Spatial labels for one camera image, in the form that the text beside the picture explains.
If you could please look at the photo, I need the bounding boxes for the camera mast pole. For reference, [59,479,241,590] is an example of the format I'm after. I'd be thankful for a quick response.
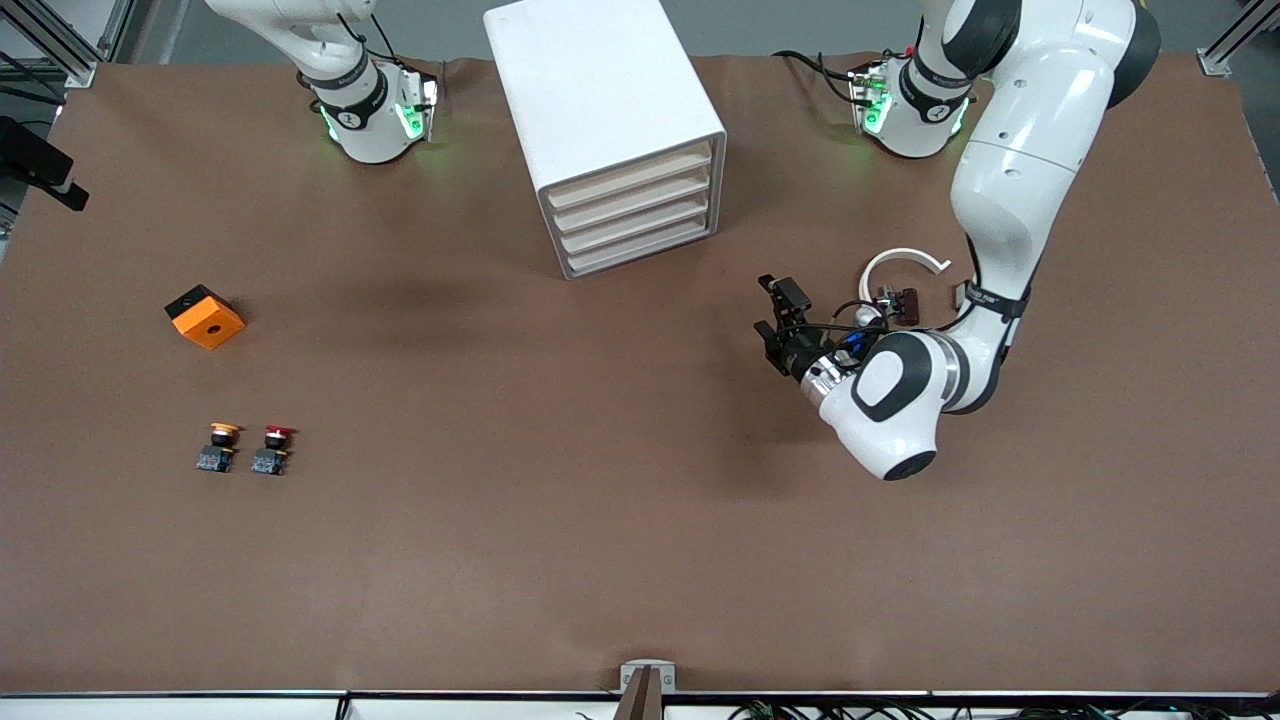
[612,666,665,720]

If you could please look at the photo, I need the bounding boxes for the yellow push button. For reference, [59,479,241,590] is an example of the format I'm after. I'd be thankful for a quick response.
[195,422,243,475]

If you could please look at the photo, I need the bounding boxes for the aluminium frame profile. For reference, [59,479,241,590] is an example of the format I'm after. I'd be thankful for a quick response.
[0,0,136,91]
[1195,0,1280,79]

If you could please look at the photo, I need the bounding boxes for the red push button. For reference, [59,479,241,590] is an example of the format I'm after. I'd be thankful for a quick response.
[250,425,298,477]

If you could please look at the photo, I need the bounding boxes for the white drawer cabinet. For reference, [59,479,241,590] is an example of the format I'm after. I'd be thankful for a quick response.
[483,0,728,281]

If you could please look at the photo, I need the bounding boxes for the white curved pipe clamp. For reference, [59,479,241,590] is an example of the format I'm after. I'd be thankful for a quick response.
[860,247,952,301]

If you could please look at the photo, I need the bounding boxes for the cable bundle below table edge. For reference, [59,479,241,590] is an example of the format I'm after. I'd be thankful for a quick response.
[728,700,1136,720]

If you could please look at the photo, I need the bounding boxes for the orange black button box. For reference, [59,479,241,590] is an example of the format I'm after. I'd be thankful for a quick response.
[164,284,247,351]

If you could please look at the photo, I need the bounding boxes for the grey metal bracket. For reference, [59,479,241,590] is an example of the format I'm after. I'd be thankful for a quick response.
[619,659,678,694]

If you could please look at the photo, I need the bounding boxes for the white plastic drawer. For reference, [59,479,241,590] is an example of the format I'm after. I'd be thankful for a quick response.
[565,212,719,278]
[546,146,715,209]
[558,190,717,254]
[552,168,716,231]

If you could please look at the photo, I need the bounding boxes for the small brown black connector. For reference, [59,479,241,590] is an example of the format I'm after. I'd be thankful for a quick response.
[878,285,922,327]

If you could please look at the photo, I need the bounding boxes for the brown table cover sheet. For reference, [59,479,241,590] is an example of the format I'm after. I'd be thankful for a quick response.
[0,52,1280,696]

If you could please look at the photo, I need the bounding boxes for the black base cable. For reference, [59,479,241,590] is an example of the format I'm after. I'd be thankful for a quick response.
[772,48,863,107]

